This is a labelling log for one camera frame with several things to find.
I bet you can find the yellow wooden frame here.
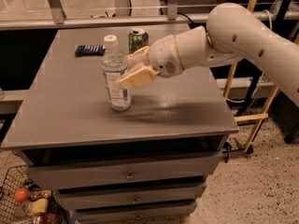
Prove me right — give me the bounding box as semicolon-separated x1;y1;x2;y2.
222;0;299;154

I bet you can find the metal railing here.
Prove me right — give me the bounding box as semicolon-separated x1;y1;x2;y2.
0;0;299;32

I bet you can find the grey drawer cabinet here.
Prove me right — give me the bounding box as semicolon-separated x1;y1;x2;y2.
0;23;240;224

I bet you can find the yellow item in basket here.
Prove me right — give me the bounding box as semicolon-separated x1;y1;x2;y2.
27;199;49;217

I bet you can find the red item in basket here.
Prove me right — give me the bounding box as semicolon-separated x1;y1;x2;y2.
30;214;60;224

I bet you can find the grey drawer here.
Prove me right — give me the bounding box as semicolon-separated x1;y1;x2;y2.
75;200;196;223
55;182;206;210
28;151;222;189

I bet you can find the black wire basket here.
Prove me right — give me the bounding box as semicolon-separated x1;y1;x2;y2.
0;165;68;224

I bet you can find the middle grey drawer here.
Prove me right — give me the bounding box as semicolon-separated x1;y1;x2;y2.
55;182;206;210

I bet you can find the bottom grey drawer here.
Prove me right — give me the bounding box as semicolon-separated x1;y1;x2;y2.
75;200;196;223

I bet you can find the blue striped snack packet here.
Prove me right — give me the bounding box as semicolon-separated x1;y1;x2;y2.
75;45;106;57

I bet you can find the clear plastic water bottle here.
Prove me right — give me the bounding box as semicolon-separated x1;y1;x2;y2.
101;35;132;111

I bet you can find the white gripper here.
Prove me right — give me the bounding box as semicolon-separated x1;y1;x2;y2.
118;35;183;89

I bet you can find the black cable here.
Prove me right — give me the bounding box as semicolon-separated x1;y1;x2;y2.
177;12;197;26

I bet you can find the green soda can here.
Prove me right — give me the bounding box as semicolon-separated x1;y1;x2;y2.
128;27;149;54

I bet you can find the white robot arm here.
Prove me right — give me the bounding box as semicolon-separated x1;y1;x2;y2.
116;3;299;105

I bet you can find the top grey drawer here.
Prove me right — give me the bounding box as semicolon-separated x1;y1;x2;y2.
28;151;222;189

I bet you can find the orange round fruit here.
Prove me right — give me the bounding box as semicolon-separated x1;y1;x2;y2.
14;187;30;203

